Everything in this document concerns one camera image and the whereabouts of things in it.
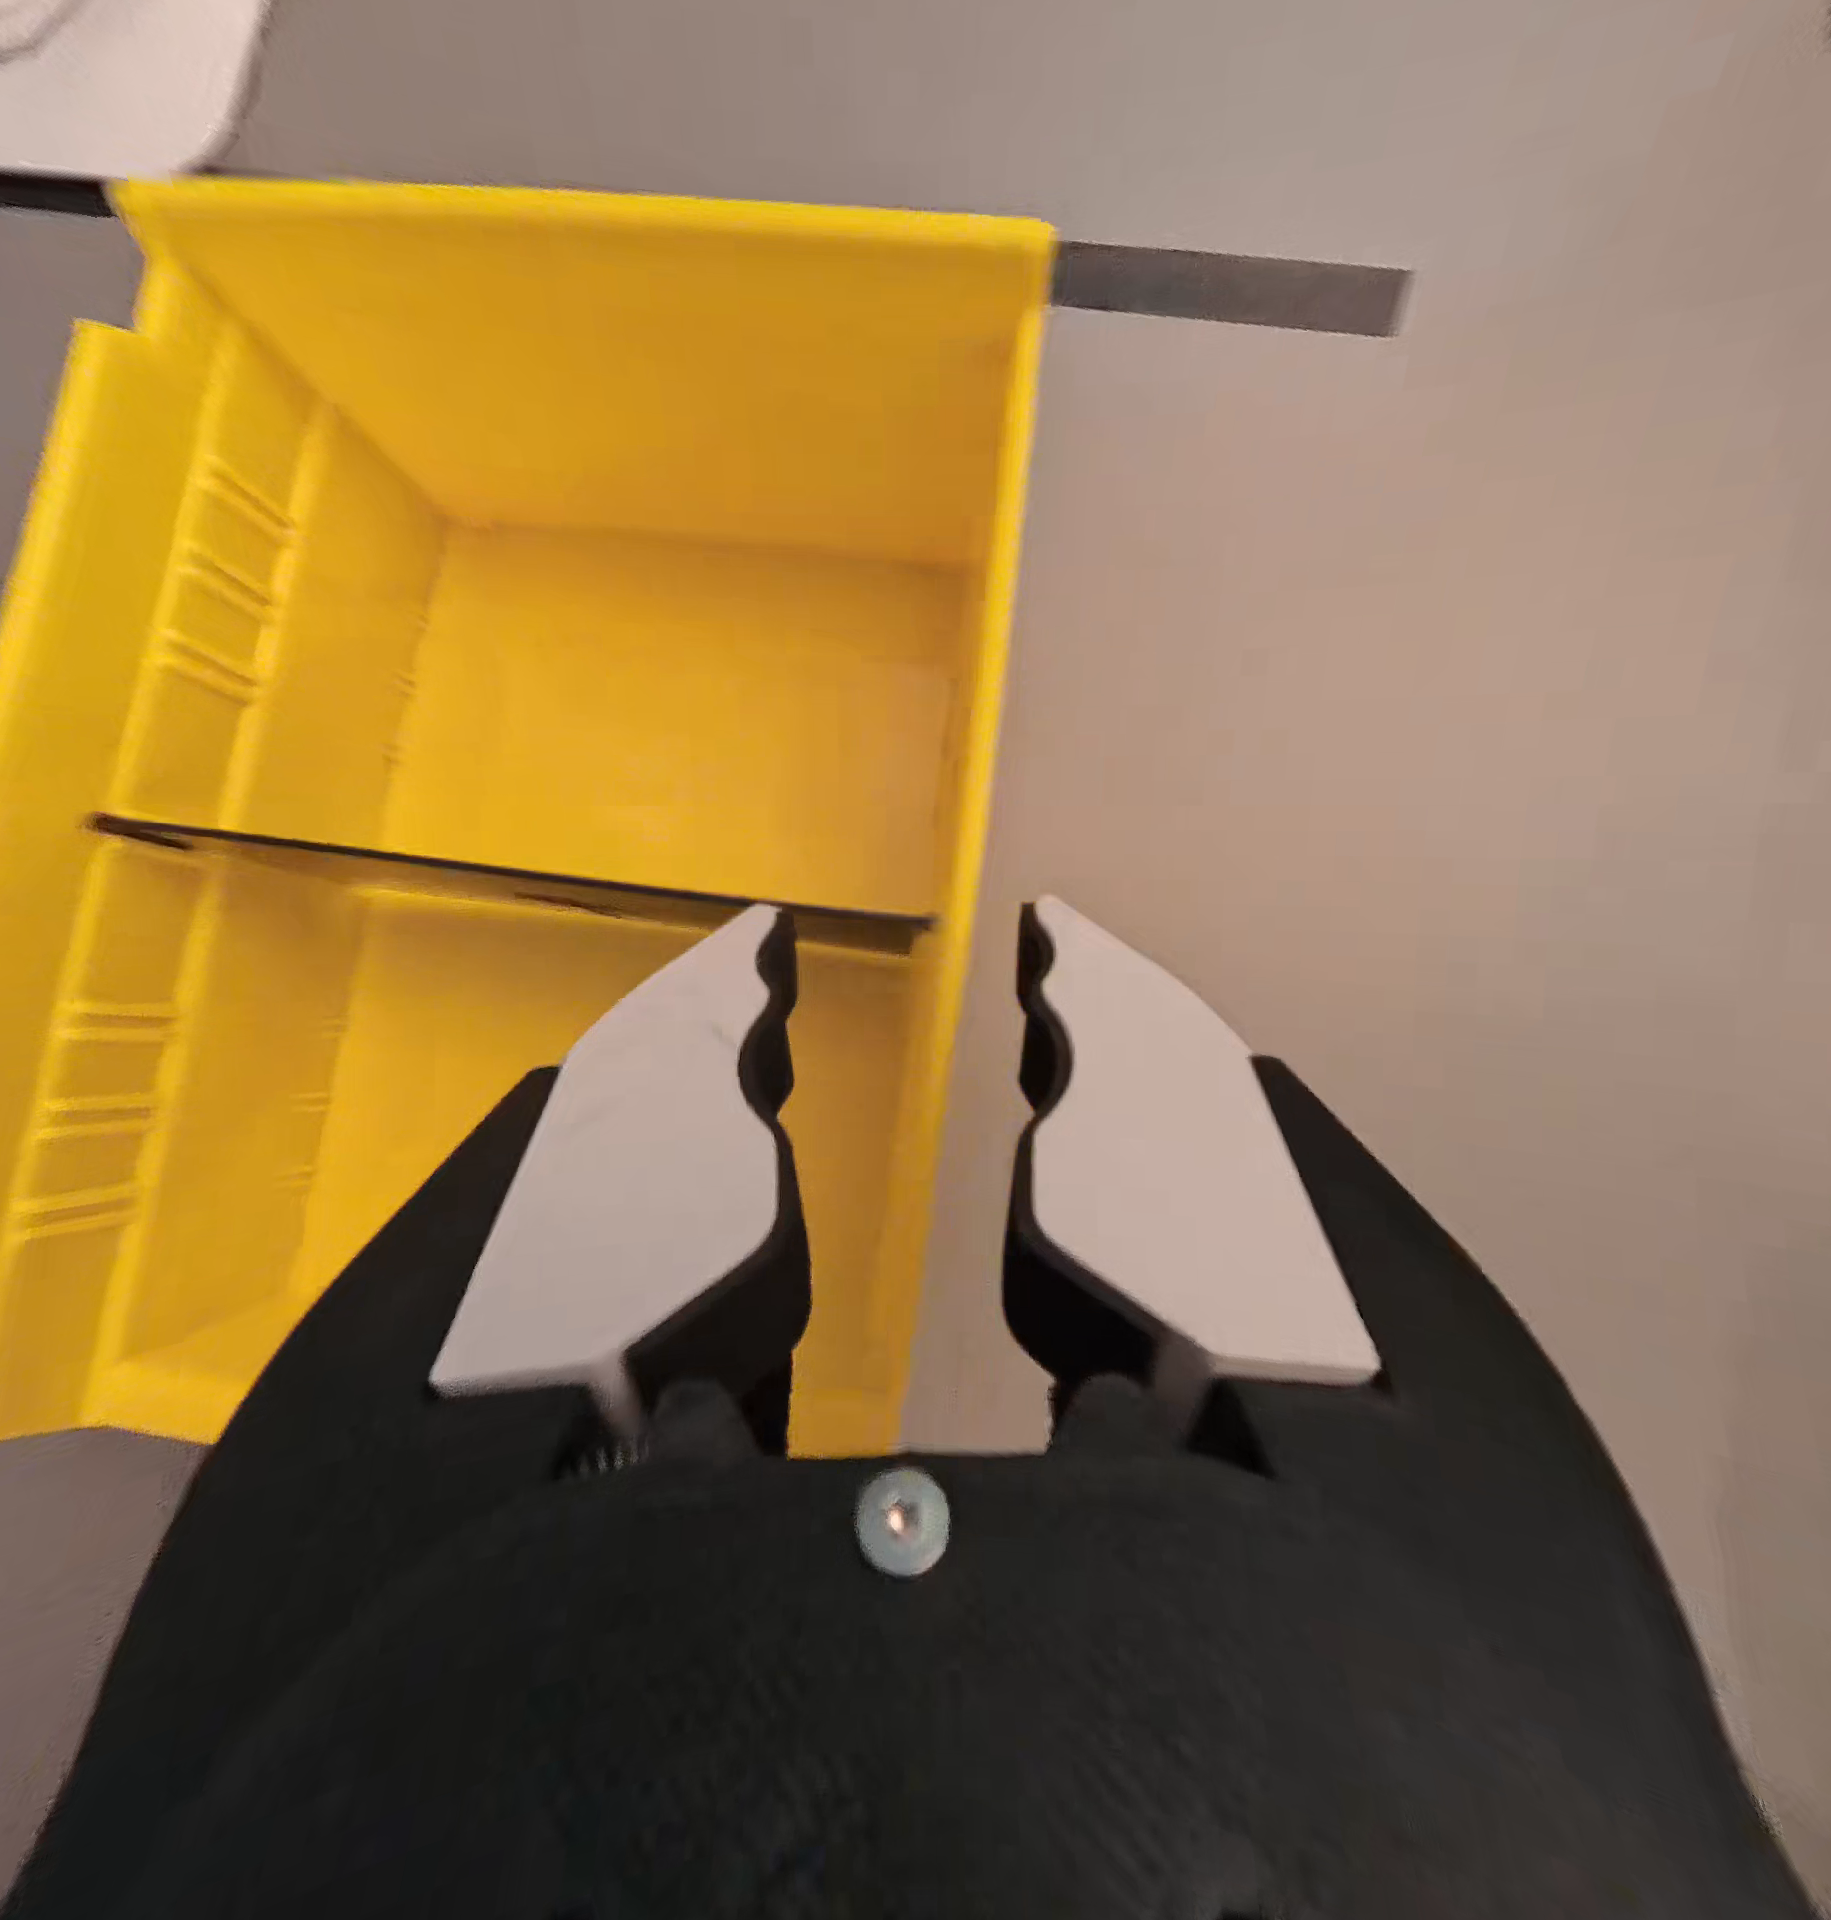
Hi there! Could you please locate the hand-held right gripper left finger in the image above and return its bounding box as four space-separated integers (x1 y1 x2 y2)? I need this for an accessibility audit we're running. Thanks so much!
428 901 815 1430

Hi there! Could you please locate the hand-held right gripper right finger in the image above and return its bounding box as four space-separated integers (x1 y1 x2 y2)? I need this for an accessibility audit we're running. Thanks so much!
998 894 1385 1430

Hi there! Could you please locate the yellow plastic bin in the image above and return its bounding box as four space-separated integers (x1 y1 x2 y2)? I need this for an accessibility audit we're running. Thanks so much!
0 178 1060 1460

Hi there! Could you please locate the black bin divider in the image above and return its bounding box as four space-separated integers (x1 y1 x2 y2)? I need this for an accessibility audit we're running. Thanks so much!
87 811 940 959

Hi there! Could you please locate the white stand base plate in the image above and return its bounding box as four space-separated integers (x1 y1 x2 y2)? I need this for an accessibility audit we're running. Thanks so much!
0 0 273 184

